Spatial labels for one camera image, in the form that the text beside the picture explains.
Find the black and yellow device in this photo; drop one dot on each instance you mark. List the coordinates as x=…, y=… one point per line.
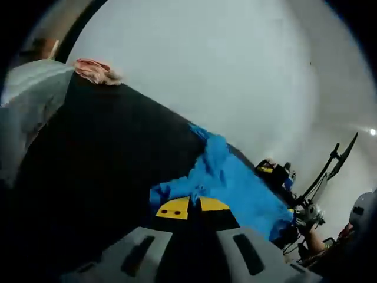
x=275, y=174

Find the yellow packet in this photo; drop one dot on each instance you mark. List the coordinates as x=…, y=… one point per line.
x=263, y=170

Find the grey chest-worn device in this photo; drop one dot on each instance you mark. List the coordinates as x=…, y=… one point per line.
x=363, y=209

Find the blue cloth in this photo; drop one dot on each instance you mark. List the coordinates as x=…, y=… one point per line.
x=229, y=182

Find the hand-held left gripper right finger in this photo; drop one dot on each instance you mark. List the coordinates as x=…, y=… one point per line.
x=235, y=250

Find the blue and white bottle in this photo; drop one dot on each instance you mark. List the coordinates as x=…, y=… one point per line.
x=290, y=181

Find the glass partition with black frame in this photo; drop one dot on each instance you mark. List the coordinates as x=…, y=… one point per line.
x=32, y=88

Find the pink folded cloth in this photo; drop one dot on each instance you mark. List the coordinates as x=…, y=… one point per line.
x=94, y=72

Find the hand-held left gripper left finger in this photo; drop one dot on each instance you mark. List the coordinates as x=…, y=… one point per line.
x=141, y=250

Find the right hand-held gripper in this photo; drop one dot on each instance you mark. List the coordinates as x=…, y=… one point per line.
x=309, y=215

